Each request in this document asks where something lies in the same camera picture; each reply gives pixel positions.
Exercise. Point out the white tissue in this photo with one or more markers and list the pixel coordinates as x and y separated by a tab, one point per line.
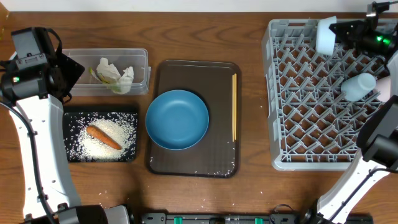
126	79

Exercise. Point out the green foil snack wrapper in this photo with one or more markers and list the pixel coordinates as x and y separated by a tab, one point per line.
109	78

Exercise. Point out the grey dishwasher rack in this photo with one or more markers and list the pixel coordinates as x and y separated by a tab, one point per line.
311	124

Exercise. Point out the brown serving tray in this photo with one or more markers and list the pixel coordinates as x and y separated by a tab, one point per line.
216	155

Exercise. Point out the wooden chopstick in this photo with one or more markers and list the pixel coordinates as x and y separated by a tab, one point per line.
233	107

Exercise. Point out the clear plastic bin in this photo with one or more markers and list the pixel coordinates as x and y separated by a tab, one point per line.
88	85

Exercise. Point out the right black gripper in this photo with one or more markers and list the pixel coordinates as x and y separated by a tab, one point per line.
362	25

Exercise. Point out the light blue bowl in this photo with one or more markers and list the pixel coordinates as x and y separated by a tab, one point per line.
325	38

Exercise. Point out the orange carrot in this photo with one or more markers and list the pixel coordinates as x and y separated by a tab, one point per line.
103	137

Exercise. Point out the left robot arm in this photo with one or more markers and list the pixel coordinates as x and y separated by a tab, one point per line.
34	86

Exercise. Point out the dark blue plate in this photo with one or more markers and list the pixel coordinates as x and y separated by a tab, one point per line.
177	120

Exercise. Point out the white cup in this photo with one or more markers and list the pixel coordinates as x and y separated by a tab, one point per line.
383	87

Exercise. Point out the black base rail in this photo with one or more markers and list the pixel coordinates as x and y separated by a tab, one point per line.
275	217

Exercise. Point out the light blue cup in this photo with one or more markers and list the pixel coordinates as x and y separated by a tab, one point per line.
358	87

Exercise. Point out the black plastic tray bin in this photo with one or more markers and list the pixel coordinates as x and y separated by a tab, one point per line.
70	124

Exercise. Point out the pile of white rice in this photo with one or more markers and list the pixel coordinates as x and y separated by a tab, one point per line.
102	149

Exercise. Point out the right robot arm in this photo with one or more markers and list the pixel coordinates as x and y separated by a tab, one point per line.
377	139

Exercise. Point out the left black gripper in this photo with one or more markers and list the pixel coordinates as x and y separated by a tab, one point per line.
71	70

